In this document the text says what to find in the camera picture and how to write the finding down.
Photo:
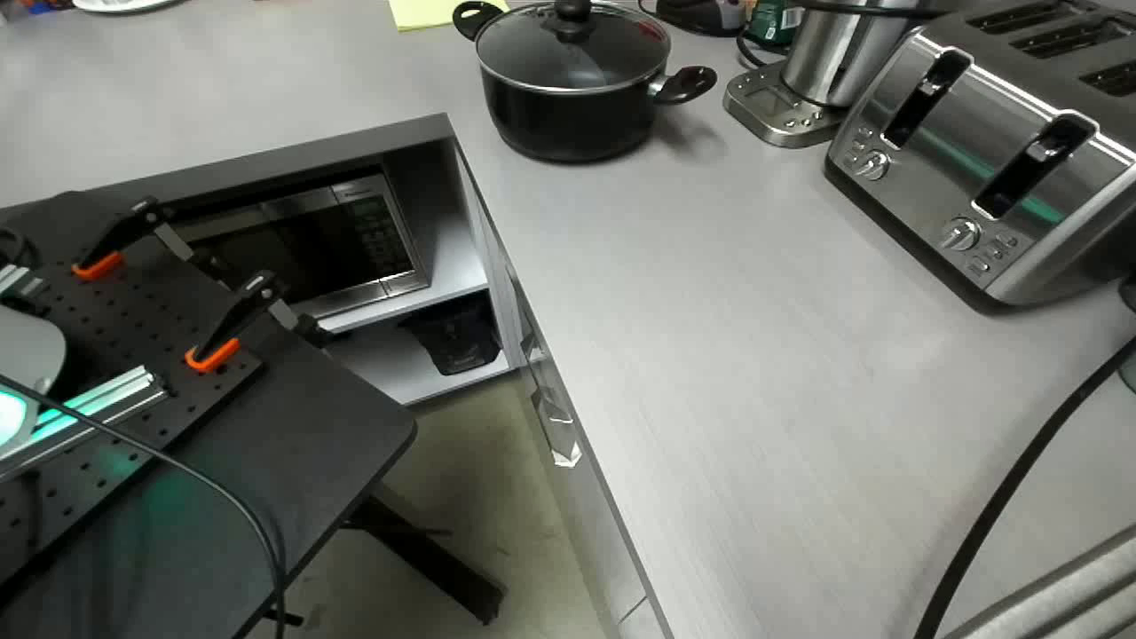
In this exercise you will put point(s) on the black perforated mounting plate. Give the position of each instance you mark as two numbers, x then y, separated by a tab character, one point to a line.
130	325

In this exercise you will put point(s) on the black robot table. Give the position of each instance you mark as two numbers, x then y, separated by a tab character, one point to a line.
296	438

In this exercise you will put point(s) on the black cooking pot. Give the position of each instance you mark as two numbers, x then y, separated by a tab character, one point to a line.
556	127

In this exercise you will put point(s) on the steel kettle base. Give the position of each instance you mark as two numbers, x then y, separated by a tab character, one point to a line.
770	110

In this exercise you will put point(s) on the grey base cabinet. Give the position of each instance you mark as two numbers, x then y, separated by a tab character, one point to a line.
591	533

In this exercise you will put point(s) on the dark green object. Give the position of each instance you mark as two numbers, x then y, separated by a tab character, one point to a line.
776	19

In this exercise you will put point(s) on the stainless steel electric kettle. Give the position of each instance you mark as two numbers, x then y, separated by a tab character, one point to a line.
838	53

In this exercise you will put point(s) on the black bag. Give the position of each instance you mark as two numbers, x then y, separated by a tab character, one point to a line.
455	338

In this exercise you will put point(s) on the aluminium profile rail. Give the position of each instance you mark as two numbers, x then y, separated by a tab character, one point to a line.
108	395

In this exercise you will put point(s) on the stainless steel four-slot toaster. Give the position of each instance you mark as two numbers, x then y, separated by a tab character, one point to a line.
946	160

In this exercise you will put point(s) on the robot base with light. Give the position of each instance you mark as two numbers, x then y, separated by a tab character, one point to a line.
22	348

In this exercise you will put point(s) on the yellow cloth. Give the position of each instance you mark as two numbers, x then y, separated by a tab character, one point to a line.
419	11

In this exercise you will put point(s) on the glass pot lid black knob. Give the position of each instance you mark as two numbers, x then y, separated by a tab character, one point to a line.
624	53

